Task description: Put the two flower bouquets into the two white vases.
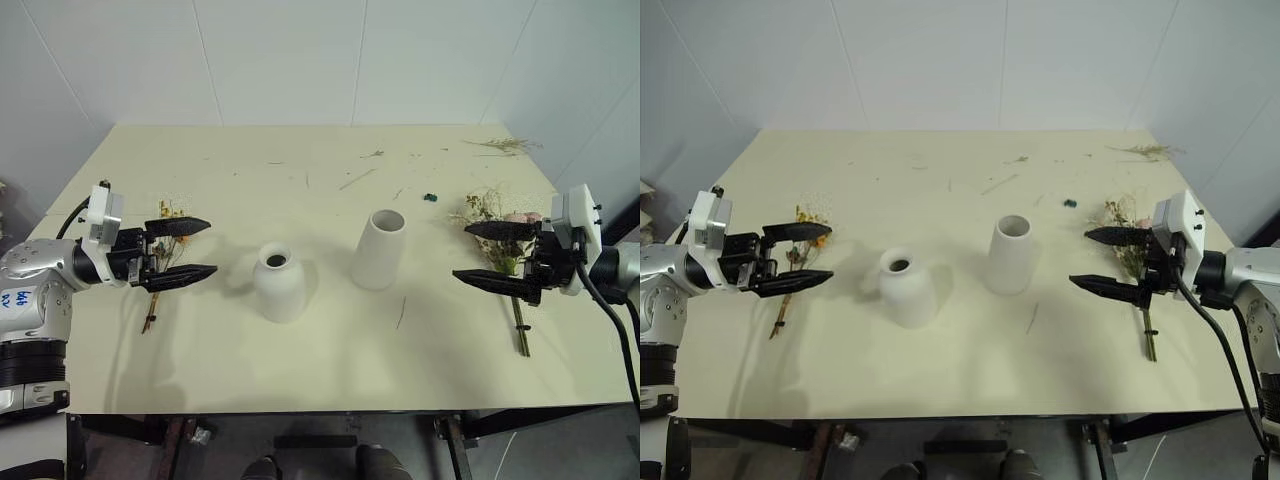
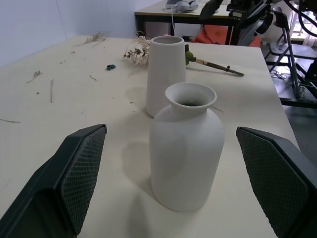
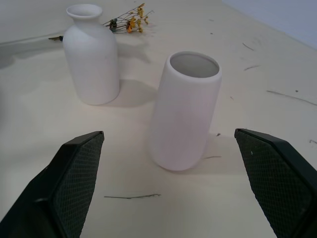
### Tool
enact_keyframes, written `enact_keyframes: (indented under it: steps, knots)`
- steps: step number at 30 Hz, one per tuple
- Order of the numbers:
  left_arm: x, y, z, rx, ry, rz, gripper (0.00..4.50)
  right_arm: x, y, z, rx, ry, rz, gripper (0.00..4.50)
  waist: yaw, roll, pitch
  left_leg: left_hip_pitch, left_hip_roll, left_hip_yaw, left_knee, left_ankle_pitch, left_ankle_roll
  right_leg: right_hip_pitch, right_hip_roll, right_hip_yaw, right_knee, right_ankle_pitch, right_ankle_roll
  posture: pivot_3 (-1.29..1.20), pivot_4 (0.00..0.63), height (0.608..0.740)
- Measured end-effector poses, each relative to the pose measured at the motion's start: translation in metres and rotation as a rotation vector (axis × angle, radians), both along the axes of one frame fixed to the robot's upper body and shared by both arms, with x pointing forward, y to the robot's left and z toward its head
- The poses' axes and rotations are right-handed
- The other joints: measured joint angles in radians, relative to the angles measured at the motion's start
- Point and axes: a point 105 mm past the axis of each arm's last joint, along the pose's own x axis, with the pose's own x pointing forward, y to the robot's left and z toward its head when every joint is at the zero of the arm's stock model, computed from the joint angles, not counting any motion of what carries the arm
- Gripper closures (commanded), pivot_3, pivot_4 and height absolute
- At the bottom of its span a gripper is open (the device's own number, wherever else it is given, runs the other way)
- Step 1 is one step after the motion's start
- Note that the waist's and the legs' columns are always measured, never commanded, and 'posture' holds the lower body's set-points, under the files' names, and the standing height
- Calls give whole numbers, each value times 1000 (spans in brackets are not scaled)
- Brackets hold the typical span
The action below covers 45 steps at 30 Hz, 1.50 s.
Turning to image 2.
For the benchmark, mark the grey white shoes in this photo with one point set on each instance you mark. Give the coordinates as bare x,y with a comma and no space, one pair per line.
182,5

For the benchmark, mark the white flared-neck ceramic vase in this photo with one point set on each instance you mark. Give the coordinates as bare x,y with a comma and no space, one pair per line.
185,151

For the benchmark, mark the wooden desk with black frame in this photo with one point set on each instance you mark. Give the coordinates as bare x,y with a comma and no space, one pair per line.
198,17

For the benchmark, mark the black machine on stand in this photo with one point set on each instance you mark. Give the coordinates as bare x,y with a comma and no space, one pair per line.
250,22

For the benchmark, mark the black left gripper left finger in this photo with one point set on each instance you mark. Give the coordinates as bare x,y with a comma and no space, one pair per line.
74,173

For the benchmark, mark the dried beige flower sprig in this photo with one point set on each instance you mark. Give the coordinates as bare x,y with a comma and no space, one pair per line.
137,52

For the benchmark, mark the small green cap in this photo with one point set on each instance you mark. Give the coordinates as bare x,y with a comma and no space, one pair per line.
111,67

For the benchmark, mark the small dried twig fragment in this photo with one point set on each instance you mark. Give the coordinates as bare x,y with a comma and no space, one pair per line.
35,75

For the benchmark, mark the grey folding chair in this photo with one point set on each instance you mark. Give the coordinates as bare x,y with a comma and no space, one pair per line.
288,47

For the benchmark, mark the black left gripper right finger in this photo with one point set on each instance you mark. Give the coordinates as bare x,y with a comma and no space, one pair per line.
275,178

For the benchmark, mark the tall white cylindrical vase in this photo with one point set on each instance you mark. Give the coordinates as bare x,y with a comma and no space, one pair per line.
165,74

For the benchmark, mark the thin dried twig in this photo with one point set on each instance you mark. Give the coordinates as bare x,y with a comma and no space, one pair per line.
51,90

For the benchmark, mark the dried pale twig bundle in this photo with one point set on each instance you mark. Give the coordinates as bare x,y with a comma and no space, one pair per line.
95,38

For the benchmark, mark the orange red cloth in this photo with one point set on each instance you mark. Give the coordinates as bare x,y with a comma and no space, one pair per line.
210,34

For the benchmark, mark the green-stemmed flower bunch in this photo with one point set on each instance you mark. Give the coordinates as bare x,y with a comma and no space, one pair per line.
213,65

